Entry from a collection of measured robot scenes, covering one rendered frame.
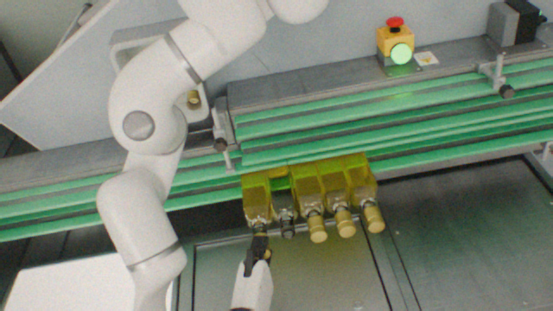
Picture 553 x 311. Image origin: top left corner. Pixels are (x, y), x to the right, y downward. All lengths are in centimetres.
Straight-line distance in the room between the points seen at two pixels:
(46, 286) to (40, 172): 28
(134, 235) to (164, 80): 22
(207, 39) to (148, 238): 29
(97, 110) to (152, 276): 65
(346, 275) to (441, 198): 35
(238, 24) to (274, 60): 50
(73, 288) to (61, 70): 51
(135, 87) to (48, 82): 61
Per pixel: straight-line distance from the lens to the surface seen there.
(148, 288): 69
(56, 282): 124
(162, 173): 77
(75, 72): 120
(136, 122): 63
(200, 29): 66
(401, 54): 109
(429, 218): 119
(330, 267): 104
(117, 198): 67
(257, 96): 107
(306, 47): 114
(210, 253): 112
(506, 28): 119
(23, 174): 129
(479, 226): 119
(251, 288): 82
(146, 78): 64
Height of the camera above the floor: 176
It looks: 51 degrees down
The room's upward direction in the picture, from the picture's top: 171 degrees clockwise
